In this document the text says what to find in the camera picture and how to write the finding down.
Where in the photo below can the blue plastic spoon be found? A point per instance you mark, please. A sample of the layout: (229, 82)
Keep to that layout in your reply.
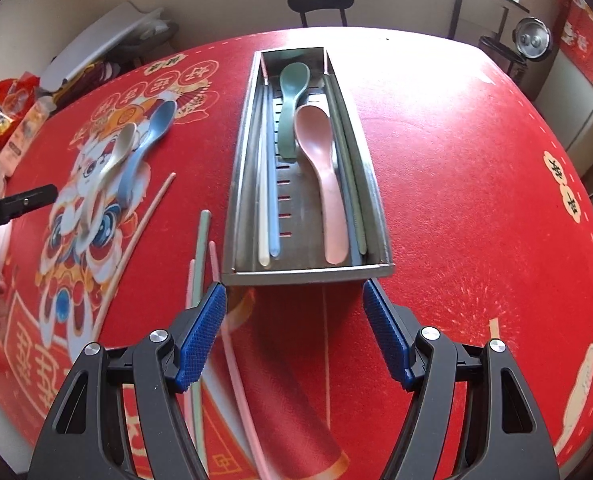
(160, 121)

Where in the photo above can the red hanging cloth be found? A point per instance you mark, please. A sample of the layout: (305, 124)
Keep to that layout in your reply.
(574, 32)

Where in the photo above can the red snack bag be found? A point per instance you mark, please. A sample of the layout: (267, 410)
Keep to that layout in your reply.
(17, 96)

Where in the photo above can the cream plastic spoon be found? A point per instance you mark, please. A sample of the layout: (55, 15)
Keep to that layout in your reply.
(121, 149)

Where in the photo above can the green chopstick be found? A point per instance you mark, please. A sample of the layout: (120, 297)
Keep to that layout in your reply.
(347, 168)
(196, 295)

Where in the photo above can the grey folded board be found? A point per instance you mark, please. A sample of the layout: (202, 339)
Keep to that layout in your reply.
(123, 33)

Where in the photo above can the pink chopstick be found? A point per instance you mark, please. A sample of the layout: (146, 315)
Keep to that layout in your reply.
(240, 419)
(188, 413)

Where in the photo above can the silver pressure cooker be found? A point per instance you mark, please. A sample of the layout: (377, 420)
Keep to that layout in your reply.
(533, 39)

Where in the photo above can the stainless steel utensil tray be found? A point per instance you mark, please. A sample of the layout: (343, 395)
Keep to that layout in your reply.
(302, 250)

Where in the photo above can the red printed table mat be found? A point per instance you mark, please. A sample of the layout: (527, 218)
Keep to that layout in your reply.
(491, 232)

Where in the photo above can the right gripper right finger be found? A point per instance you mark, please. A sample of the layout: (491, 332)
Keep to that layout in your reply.
(395, 329)

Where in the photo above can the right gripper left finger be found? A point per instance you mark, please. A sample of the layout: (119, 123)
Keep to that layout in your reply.
(193, 334)

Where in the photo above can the green plastic spoon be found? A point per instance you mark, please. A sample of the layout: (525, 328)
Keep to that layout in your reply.
(294, 80)

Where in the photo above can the cream chopstick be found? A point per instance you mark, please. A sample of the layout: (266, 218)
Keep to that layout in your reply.
(262, 228)
(130, 249)

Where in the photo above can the pink plastic spoon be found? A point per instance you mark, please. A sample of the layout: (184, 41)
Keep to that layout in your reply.
(313, 131)

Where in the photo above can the blue chopstick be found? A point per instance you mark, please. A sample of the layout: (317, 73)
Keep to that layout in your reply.
(273, 220)

